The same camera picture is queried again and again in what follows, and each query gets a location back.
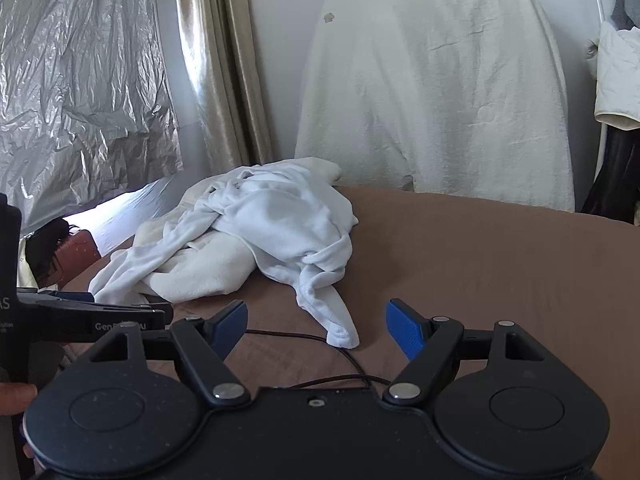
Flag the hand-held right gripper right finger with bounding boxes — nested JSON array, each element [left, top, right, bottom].
[[382, 299, 553, 404]]

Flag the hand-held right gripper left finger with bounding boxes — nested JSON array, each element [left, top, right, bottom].
[[75, 300, 251, 408]]

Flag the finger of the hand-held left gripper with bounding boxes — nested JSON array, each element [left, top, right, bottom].
[[17, 287, 174, 329]]

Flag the cream hoodie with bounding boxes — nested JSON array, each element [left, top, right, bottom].
[[134, 156, 345, 305]]

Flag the white fleece garment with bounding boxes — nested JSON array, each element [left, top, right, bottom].
[[90, 160, 361, 349]]

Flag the person's left hand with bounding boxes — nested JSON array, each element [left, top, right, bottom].
[[0, 382, 39, 417]]

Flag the silver foil sheet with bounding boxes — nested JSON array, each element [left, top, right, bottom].
[[0, 0, 185, 241]]

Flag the cream draped sheet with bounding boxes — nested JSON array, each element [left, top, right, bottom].
[[294, 0, 576, 213]]

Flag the beige curtain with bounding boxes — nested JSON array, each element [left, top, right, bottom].
[[174, 0, 275, 177]]

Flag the white quilted jacket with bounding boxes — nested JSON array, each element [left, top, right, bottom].
[[594, 21, 640, 128]]

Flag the grey sweater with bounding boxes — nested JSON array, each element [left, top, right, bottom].
[[611, 0, 640, 37]]

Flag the black cable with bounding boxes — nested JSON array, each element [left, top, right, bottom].
[[244, 329, 392, 390]]

